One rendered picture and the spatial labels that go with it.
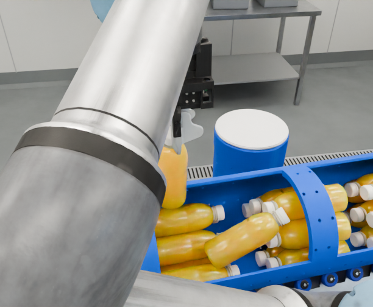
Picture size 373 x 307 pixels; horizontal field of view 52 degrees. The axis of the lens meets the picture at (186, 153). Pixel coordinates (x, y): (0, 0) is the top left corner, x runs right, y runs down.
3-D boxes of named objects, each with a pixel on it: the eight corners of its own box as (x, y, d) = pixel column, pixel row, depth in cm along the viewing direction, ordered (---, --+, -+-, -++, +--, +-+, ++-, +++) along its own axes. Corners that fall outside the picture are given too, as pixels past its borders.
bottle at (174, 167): (167, 215, 83) (167, 156, 70) (149, 195, 87) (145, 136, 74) (192, 199, 87) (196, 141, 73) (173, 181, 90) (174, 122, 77)
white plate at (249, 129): (293, 115, 151) (292, 118, 152) (226, 103, 159) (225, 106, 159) (283, 154, 130) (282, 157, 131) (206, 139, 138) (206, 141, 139)
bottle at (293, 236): (346, 209, 93) (275, 222, 89) (355, 238, 91) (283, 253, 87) (332, 213, 99) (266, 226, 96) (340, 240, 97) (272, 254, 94)
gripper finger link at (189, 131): (206, 156, 71) (204, 110, 67) (175, 161, 70) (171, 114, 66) (202, 150, 74) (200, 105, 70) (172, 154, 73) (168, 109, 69)
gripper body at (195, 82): (213, 111, 68) (215, 46, 60) (166, 118, 66) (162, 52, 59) (202, 92, 73) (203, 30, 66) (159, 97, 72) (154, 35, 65)
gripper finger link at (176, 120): (183, 139, 67) (180, 92, 63) (175, 141, 67) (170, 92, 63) (178, 130, 71) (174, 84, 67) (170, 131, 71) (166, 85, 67)
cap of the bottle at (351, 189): (361, 194, 102) (355, 195, 102) (353, 197, 106) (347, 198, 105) (356, 180, 103) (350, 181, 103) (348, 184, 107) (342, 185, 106)
